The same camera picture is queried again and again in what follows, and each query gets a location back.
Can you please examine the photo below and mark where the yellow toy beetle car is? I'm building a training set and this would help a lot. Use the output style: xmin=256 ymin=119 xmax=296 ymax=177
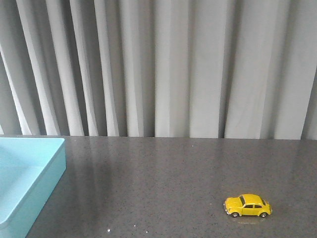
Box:
xmin=223 ymin=194 xmax=272 ymax=218

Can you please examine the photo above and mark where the light blue storage box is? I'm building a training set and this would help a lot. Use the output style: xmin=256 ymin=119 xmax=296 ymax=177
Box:
xmin=0 ymin=137 xmax=66 ymax=238

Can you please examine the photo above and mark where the grey pleated curtain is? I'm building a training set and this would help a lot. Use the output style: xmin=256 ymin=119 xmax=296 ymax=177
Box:
xmin=0 ymin=0 xmax=317 ymax=140

